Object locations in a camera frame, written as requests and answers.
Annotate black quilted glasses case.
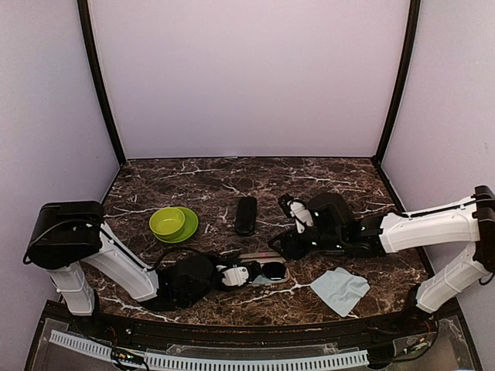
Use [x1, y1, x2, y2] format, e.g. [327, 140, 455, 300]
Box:
[234, 196, 258, 237]

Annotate black corner frame post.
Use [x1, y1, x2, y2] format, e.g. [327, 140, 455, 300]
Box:
[77, 0, 127, 167]
[372, 0, 421, 167]

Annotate white slotted cable duct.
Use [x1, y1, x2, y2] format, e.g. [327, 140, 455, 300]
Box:
[49, 330, 370, 370]

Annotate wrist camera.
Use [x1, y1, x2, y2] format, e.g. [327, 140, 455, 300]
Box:
[217, 265, 250, 289]
[278, 194, 314, 233]

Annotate blue cleaning cloth right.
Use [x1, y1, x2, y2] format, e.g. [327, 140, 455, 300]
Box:
[310, 267, 370, 318]

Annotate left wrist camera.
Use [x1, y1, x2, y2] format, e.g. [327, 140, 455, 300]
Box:
[217, 265, 250, 289]

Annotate black corner frame post left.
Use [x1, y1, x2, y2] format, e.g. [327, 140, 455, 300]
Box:
[77, 0, 127, 167]

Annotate green bowl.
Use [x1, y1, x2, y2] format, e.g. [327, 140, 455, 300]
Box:
[148, 207, 186, 240]

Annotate green plate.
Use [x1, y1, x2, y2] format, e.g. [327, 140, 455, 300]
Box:
[153, 206, 199, 243]

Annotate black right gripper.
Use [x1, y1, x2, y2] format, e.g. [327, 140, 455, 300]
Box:
[268, 224, 345, 260]

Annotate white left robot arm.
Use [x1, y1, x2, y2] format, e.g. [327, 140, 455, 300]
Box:
[23, 201, 224, 337]

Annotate plaid brown glasses case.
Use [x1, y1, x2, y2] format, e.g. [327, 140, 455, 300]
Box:
[235, 251, 290, 286]

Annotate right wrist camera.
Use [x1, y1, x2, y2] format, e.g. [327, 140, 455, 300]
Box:
[278, 194, 314, 233]

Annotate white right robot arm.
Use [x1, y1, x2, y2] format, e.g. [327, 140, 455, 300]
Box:
[268, 185, 494, 335]

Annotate black corner frame post right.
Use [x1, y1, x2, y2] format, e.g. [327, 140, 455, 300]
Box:
[372, 0, 421, 167]

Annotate gold frame sunglasses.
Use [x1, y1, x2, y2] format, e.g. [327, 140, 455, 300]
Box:
[241, 261, 287, 283]

